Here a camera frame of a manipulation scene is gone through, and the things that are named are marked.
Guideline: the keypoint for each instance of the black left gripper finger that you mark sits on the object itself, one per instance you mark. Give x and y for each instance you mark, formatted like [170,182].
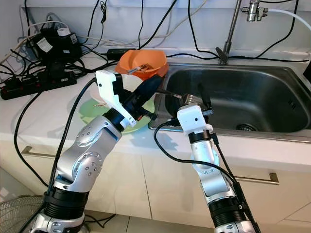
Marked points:
[148,87]

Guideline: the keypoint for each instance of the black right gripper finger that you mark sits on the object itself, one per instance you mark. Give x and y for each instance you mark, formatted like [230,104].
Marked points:
[203,97]

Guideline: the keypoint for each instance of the metal fork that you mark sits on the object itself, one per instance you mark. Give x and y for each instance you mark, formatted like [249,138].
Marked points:
[189,99]

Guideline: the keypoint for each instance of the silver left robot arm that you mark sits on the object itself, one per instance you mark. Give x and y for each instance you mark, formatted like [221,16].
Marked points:
[85,160]

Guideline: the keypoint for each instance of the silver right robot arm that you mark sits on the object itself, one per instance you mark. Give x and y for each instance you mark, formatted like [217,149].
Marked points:
[211,174]

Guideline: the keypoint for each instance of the white kitchen cabinet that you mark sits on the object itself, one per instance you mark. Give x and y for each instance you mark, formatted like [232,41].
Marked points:
[150,194]

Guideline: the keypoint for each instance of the orange plate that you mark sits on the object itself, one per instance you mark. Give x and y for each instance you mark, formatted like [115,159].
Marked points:
[158,75]

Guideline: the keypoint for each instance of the spoon in orange bowl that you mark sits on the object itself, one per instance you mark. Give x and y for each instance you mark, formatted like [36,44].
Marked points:
[146,69]

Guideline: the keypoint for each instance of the orange bowl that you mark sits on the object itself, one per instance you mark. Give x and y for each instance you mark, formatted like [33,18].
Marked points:
[138,58]

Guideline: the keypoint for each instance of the small black adapter brick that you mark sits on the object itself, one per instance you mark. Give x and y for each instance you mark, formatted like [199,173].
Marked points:
[119,53]

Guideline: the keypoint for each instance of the stainless steel sink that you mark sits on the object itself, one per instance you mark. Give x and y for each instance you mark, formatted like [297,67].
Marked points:
[248,92]

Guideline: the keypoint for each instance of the green plate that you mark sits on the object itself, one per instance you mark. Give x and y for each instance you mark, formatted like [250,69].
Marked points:
[92,114]

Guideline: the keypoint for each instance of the chrome filter tap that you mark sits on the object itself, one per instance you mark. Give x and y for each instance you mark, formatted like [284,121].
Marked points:
[252,10]

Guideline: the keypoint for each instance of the black power strip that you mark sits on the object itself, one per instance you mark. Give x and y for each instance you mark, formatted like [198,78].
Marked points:
[39,85]

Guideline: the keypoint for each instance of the black charger box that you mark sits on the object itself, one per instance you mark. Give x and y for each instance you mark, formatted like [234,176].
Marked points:
[53,46]

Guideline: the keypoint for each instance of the grey floor fan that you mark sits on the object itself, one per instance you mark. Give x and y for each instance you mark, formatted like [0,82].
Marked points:
[19,216]

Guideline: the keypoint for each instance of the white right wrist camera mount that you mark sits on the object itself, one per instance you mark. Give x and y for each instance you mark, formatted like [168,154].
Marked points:
[192,116]

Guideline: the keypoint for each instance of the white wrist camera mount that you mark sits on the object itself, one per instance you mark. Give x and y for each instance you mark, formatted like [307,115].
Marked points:
[192,116]
[107,85]

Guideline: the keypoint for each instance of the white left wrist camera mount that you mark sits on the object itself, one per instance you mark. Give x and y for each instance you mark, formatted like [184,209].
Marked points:
[107,85]

